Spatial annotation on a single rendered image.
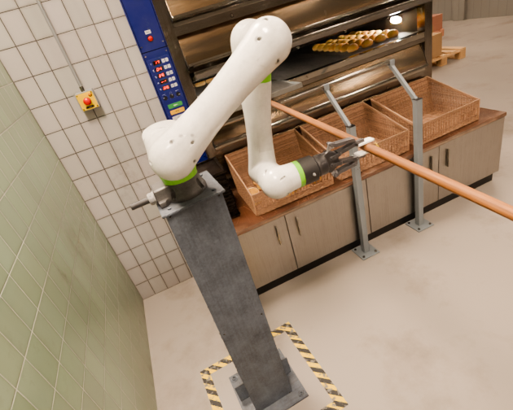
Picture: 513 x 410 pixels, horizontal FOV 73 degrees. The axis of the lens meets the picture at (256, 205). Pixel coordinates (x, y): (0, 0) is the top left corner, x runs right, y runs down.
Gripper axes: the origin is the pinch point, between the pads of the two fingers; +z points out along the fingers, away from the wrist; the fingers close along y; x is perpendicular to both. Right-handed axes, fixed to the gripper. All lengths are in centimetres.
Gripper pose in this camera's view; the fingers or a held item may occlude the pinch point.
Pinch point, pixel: (364, 146)
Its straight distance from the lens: 129.0
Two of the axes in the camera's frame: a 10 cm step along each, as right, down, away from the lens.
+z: 9.1, -3.8, 1.9
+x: 3.4, 4.0, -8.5
